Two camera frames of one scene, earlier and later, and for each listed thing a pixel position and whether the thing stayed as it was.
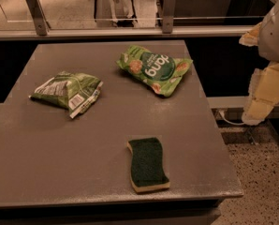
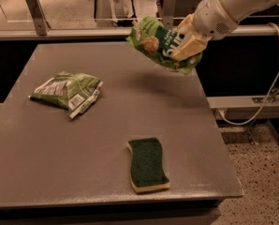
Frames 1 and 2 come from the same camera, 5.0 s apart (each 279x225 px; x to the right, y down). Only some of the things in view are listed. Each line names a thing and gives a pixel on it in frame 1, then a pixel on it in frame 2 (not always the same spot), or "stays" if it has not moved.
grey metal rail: [123, 32] stays
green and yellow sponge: [147, 165] stays
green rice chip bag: [163, 73] -> [149, 36]
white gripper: [275, 37] -> [212, 14]
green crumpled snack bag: [75, 92] stays
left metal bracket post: [36, 11] stays
